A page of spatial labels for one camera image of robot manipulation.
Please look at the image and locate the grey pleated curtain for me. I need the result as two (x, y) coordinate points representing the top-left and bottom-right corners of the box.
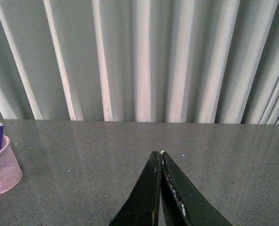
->
(0, 0), (279, 124)

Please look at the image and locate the pink mesh pen cup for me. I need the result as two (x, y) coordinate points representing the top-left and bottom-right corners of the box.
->
(0, 135), (23, 194)

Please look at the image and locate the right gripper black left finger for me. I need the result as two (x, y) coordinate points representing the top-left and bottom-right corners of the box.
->
(110, 151), (162, 226)

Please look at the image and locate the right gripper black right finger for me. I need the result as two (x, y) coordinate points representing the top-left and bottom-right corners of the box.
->
(161, 152), (231, 226)

